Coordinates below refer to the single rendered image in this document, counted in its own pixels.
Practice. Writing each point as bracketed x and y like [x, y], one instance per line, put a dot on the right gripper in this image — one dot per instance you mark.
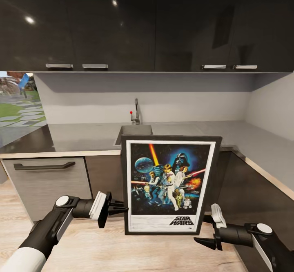
[227, 235]

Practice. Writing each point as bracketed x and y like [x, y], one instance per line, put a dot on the cabinet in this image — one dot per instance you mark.
[224, 36]
[78, 35]

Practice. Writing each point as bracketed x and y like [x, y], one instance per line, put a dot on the poster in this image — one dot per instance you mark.
[166, 182]

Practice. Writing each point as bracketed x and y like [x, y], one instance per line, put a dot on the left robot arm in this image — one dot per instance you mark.
[33, 253]

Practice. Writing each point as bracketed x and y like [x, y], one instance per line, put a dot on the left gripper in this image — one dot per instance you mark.
[111, 207]

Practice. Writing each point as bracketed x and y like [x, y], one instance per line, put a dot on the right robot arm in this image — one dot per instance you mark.
[275, 254]

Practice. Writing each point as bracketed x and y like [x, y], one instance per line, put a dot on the drop in sink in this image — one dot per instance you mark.
[159, 129]

